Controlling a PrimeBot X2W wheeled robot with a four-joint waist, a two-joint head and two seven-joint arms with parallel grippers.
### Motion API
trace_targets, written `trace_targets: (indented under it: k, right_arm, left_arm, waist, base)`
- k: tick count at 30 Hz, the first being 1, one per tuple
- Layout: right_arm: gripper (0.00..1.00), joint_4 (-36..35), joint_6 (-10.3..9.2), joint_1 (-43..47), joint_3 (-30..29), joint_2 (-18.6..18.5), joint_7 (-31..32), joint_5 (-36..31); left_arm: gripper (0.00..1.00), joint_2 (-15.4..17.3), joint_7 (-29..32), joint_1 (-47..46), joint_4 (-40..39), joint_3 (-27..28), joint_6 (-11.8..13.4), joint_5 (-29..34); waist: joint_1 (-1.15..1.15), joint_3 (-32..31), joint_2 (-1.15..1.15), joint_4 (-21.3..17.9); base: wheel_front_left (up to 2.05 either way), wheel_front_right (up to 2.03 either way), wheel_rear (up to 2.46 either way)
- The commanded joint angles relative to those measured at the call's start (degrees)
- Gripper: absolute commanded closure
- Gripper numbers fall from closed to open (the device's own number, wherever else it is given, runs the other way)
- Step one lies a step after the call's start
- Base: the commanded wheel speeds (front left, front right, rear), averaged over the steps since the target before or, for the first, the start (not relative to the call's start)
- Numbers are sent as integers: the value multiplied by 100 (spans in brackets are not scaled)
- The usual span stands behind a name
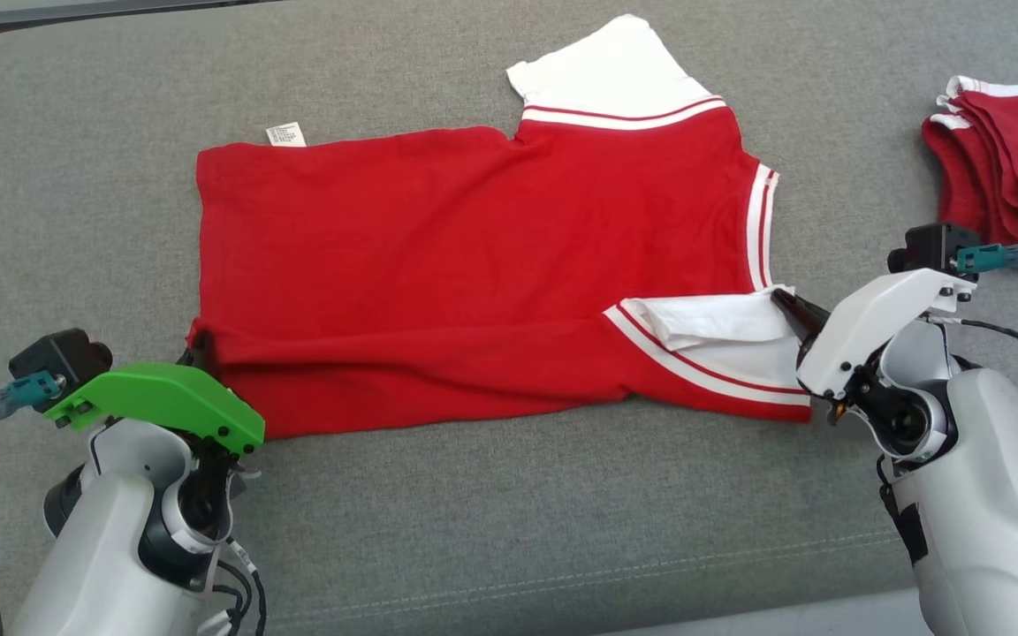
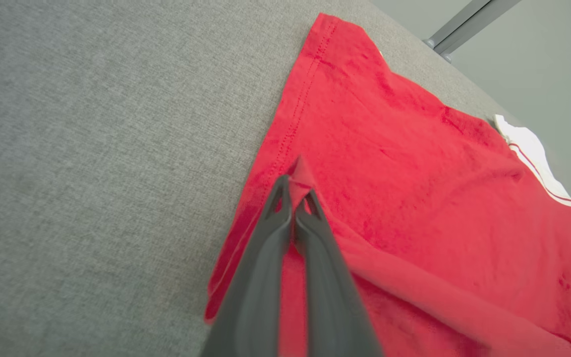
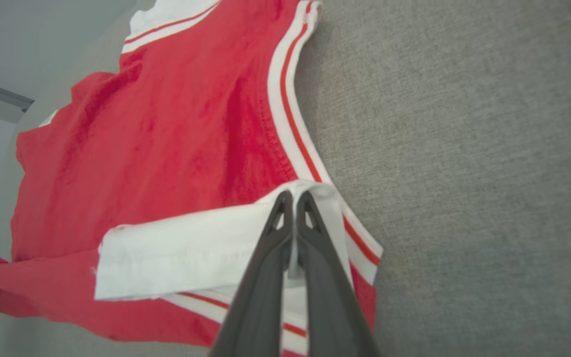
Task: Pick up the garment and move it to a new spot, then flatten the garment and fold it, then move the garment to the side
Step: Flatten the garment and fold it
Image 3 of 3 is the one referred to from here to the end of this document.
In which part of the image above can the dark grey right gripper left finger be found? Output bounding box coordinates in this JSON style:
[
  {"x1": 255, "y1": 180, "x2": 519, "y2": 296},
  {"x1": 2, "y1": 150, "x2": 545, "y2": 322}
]
[{"x1": 210, "y1": 190, "x2": 294, "y2": 357}]

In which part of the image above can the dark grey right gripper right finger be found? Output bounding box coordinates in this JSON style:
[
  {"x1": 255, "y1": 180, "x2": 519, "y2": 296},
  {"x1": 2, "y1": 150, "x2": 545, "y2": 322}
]
[{"x1": 295, "y1": 190, "x2": 380, "y2": 357}]

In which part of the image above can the red and white jersey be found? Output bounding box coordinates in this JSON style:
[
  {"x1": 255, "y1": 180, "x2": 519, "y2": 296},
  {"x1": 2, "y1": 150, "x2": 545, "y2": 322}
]
[{"x1": 0, "y1": 0, "x2": 384, "y2": 357}]

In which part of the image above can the grey fabric sofa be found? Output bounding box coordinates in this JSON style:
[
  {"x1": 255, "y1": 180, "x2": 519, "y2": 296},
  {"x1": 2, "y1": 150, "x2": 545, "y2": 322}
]
[{"x1": 0, "y1": 0, "x2": 571, "y2": 357}]

